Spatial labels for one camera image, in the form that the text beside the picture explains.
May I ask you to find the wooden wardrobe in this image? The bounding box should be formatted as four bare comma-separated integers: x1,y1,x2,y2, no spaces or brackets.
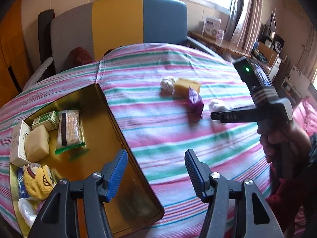
1,0,34,106

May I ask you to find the dark red cushion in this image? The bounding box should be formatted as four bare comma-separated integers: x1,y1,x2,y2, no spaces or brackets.
67,47,95,67

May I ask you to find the purple snack wrapper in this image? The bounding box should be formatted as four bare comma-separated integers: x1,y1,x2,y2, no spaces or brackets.
187,87,204,117

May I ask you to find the red garment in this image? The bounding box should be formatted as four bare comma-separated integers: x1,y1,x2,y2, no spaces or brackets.
266,99,317,233

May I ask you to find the black rolled mat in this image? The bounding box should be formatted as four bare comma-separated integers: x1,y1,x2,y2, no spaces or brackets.
37,9,56,71

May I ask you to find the pink patterned curtain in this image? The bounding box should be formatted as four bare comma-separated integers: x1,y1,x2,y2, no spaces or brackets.
224,0,263,54

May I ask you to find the white blue product box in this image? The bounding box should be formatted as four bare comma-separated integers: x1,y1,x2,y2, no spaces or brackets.
202,17,221,39

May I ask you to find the gold metal tin tray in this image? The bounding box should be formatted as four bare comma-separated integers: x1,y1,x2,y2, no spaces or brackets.
22,84,164,237

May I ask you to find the white chair armrest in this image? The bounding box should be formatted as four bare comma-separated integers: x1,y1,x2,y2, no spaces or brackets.
23,57,53,91

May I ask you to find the white knotted cloth bundle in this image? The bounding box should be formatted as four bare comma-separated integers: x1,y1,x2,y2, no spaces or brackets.
160,76,175,94

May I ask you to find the yellow knitted face toy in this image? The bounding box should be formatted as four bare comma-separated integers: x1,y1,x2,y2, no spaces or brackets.
23,163,56,200

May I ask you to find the yellow sponge cake block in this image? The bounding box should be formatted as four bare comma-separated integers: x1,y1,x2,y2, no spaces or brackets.
174,78,201,98

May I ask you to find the striped pink green bedsheet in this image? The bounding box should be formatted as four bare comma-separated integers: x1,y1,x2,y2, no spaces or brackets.
1,44,272,237

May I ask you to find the green white small carton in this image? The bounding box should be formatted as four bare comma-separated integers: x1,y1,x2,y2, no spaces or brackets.
31,111,59,132

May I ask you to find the grey yellow blue chair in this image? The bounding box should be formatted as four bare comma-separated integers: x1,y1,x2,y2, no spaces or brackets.
23,0,219,90

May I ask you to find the small white pink jar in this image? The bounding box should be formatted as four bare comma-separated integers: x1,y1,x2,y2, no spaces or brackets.
216,30,225,40

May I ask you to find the blue white tissue pack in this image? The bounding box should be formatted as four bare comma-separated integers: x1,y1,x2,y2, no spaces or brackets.
17,167,31,199

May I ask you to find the green-edged cracker snack packet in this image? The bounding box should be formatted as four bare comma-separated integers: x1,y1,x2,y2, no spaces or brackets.
55,109,85,155

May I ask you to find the person's right hand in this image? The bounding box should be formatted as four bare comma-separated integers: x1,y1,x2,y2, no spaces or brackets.
257,120,312,163

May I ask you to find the white cardboard box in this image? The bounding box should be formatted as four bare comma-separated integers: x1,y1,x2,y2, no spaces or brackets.
10,120,32,167

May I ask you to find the wooden side table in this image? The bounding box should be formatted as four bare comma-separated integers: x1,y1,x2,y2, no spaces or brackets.
188,31,251,58

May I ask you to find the white plastic-wrapped ball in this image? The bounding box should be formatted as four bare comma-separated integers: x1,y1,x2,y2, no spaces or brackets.
18,198,40,228

